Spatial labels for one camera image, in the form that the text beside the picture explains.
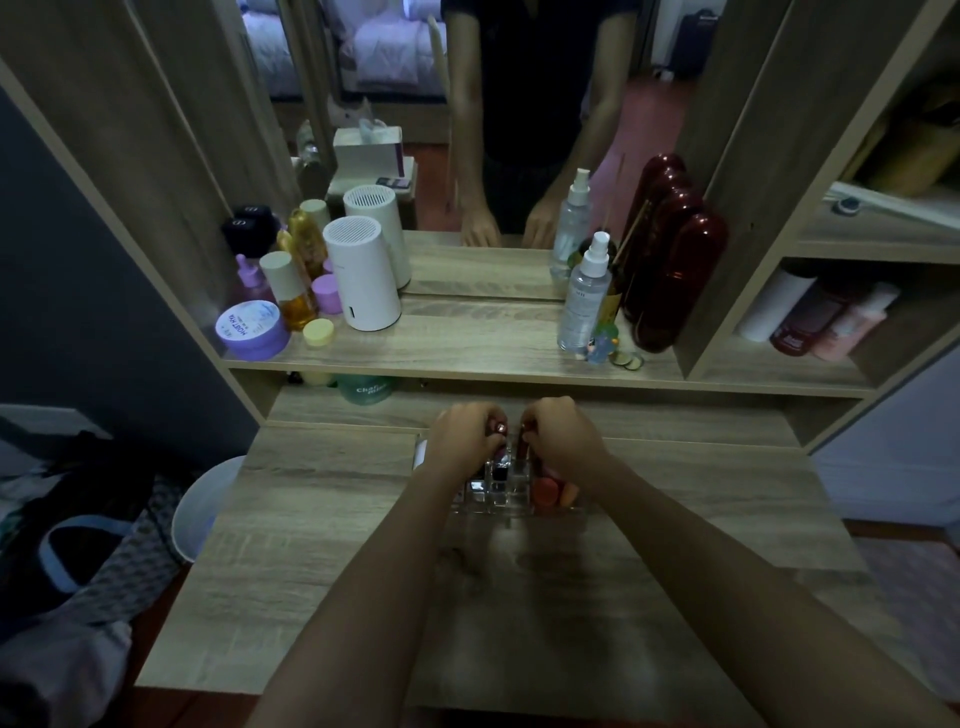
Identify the person's right hand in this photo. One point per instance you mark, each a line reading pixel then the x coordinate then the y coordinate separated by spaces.
pixel 570 442

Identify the person's left hand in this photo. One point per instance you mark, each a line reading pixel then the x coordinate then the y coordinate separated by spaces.
pixel 457 446

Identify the person's right fingers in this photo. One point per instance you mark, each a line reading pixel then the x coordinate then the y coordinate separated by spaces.
pixel 538 424

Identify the person's left fingers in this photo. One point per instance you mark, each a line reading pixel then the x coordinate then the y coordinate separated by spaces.
pixel 487 421

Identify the person's right forearm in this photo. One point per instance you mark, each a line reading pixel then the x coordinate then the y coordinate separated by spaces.
pixel 712 592

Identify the person's left forearm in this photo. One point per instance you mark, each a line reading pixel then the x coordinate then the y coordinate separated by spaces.
pixel 360 600

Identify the red-orange round makeup sponge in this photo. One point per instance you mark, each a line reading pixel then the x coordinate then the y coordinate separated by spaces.
pixel 545 493

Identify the orange makeup sponge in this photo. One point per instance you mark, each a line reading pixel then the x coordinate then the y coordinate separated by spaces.
pixel 570 493

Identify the wooden vanity shelf unit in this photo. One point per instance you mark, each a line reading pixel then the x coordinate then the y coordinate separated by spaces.
pixel 480 345

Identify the clear acrylic makeup organizer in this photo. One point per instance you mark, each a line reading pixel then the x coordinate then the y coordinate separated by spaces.
pixel 501 501

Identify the green round slice ornaments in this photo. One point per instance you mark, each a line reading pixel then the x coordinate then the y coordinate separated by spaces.
pixel 628 361

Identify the green round jar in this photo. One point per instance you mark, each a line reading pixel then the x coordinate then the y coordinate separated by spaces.
pixel 365 390

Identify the clear spray bottle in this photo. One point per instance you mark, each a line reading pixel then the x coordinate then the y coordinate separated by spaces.
pixel 585 300

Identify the reed diffuser bottle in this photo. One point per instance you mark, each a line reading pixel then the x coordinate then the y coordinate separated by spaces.
pixel 617 294

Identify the white cylindrical humidifier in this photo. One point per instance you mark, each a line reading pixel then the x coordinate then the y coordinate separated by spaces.
pixel 364 277

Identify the small yellow jar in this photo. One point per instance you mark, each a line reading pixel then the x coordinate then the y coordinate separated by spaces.
pixel 319 332

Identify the glossy dark red tall bottle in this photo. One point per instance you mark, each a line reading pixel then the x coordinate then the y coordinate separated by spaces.
pixel 679 285

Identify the small lilac capped jar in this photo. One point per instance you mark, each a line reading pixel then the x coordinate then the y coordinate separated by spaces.
pixel 326 294

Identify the amber bottle with beige cap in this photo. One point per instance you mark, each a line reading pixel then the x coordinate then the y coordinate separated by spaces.
pixel 289 289

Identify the purple round cream jar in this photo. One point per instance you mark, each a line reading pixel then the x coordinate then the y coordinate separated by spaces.
pixel 251 330

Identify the white bottle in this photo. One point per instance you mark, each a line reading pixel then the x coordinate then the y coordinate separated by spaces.
pixel 772 307

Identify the purple dropper bottle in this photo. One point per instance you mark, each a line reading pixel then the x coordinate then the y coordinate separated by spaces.
pixel 251 283

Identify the dark red lotion bottle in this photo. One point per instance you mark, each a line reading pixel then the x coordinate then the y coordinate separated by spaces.
pixel 806 326

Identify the white round waste bin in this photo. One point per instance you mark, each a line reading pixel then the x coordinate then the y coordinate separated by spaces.
pixel 199 510

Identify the black capped perfume bottle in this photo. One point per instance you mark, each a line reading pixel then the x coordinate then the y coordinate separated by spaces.
pixel 244 234

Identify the vanity mirror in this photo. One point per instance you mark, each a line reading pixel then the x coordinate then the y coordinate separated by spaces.
pixel 510 112

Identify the pink lotion bottle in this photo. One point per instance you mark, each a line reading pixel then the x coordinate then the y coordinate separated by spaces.
pixel 851 330

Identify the small black round container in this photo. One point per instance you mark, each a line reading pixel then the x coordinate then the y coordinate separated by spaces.
pixel 847 206

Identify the woven yellow basket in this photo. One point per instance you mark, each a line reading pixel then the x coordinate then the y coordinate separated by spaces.
pixel 919 150

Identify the grey cloth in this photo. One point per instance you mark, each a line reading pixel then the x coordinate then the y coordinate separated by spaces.
pixel 60 675

